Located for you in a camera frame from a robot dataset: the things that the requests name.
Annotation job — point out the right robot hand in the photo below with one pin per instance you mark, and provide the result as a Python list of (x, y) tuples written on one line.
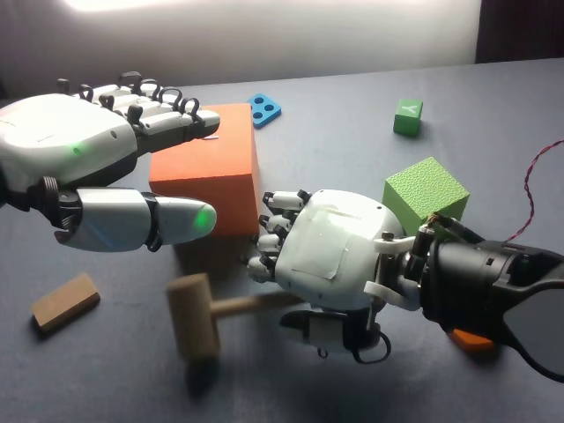
[(326, 247)]

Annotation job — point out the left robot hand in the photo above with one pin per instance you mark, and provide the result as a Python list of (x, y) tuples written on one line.
[(53, 136)]

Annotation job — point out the large orange foam cube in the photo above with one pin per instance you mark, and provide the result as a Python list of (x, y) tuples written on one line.
[(211, 194)]

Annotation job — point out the wooden mallet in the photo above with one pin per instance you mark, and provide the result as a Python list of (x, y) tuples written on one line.
[(194, 317)]

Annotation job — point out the small metal nail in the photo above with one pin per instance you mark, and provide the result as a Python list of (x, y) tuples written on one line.
[(210, 138)]

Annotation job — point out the blue four-hole square block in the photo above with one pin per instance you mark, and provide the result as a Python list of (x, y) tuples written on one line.
[(264, 115)]

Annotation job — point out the small green cube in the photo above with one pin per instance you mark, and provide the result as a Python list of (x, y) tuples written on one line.
[(407, 121)]

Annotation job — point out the brown rectangular wooden block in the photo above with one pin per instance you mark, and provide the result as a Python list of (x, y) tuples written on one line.
[(64, 302)]

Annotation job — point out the orange hexagon block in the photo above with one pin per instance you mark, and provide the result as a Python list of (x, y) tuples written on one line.
[(469, 341)]

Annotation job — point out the green textured foam cube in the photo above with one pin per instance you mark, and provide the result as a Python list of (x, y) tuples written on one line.
[(423, 189)]

